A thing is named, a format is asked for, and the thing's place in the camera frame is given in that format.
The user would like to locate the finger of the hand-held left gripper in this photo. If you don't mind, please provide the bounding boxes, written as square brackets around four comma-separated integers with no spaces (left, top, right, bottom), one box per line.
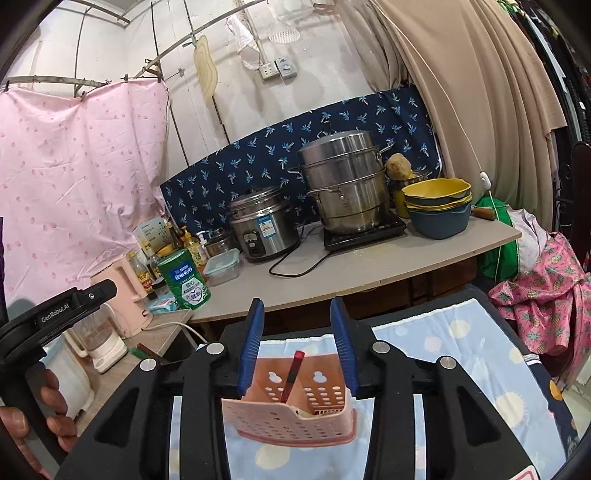
[74,281,118,310]

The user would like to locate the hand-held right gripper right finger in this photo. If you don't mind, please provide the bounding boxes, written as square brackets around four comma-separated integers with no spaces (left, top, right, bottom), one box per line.
[330,298,550,480]

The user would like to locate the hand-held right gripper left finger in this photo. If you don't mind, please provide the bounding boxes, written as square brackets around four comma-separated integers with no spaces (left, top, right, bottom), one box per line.
[55,298,266,480]

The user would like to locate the red chopstick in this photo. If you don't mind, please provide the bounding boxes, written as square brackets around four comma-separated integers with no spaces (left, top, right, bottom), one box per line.
[281,351,305,403]

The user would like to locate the pink perforated utensil holder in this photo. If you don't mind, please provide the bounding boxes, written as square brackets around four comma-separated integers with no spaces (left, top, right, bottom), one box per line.
[222,353,358,448]

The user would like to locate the person's left hand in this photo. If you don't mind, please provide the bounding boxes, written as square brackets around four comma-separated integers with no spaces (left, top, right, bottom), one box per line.
[0,367,79,478]

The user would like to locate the pink electric kettle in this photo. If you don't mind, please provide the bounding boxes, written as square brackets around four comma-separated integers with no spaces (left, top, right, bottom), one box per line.
[90,256,154,337]

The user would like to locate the white blender clear jar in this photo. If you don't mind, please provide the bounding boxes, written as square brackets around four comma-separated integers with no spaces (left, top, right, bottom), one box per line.
[65,302,129,374]

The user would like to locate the dark sauce bottle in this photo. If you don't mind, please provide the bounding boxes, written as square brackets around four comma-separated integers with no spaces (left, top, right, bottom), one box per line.
[128,251,154,301]

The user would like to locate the white storage bin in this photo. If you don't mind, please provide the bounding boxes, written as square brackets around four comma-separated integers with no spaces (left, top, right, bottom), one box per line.
[46,346,95,421]

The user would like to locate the blue tissue packet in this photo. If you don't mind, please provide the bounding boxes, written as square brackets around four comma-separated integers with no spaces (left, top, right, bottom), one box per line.
[148,296,178,315]

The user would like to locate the clear food container blue lid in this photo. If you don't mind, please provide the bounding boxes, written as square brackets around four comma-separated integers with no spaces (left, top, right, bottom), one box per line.
[203,249,242,286]

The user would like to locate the white green carton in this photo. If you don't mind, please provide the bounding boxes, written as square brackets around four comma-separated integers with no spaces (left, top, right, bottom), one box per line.
[134,217,169,252]

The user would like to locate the green tin can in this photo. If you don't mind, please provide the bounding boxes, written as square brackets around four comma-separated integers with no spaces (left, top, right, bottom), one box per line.
[158,249,213,310]

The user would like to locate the blue planet print tablecloth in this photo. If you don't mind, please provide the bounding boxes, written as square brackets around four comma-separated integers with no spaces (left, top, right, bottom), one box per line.
[168,298,568,480]

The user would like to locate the small steel pot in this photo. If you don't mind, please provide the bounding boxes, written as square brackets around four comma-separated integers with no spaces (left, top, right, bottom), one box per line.
[205,231,234,257]

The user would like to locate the yellow pump bottle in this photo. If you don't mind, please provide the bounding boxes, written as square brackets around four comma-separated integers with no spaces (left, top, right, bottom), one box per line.
[181,226,207,266]

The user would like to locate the black induction cooker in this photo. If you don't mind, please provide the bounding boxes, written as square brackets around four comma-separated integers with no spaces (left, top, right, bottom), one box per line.
[323,210,407,252]

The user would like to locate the pink dotted curtain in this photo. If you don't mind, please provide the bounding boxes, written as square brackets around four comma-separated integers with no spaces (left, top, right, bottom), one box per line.
[0,80,171,319]

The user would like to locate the steel rice cooker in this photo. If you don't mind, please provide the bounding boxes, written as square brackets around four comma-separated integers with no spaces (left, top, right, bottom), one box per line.
[228,186,301,264]

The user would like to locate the blue bowl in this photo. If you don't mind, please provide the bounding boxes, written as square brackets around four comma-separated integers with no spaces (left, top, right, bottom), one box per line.
[409,207,472,240]

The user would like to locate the steel steamer pot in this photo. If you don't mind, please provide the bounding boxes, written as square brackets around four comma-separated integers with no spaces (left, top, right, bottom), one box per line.
[288,130,393,235]

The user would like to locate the navy palm print cloth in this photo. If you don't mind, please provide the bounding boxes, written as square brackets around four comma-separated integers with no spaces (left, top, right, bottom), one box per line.
[159,85,444,232]

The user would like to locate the green cloth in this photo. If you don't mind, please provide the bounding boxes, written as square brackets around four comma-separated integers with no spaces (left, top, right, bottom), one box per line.
[475,194,522,282]

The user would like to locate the tan loofah sponge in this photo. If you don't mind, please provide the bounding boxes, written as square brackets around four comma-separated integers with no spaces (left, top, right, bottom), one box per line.
[385,154,413,180]

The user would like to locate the pink pineapple print cloth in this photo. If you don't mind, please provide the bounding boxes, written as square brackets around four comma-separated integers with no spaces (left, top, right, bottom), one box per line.
[489,233,591,384]

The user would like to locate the navy sun print table cover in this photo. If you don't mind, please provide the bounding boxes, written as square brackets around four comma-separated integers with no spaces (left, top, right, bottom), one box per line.
[522,351,578,444]

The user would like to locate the curved metal rod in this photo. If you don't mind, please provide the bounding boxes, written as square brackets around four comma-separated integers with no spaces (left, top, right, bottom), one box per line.
[0,0,273,90]

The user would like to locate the hanging cream cutting board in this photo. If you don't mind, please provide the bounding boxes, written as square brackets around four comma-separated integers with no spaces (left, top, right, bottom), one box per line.
[193,36,220,104]

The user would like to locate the beige curtain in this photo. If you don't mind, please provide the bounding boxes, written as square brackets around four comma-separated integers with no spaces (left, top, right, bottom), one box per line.
[337,0,568,232]

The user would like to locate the dark wooden chair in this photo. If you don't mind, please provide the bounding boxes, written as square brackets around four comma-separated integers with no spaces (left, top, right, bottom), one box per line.
[571,143,591,273]

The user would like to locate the hanging white plastic bag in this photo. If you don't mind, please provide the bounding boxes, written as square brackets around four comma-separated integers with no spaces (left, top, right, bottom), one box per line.
[226,14,264,70]

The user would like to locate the hanging white skimmer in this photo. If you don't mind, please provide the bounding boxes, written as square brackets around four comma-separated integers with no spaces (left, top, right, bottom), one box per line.
[269,0,301,44]

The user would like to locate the hanging clothes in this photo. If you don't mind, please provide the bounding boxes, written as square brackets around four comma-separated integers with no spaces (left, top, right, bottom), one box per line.
[499,0,591,139]

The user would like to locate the white kettle cable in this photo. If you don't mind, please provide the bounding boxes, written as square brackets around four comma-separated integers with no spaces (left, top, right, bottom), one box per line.
[148,320,208,344]

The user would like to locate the black power cord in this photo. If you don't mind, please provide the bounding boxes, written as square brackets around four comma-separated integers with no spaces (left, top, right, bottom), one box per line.
[270,222,326,278]

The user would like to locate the white cord with switch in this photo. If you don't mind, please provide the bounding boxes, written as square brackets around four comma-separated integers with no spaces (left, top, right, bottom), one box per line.
[383,0,504,282]

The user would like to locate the wall socket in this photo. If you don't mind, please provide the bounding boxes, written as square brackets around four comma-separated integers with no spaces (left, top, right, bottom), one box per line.
[259,56,298,81]

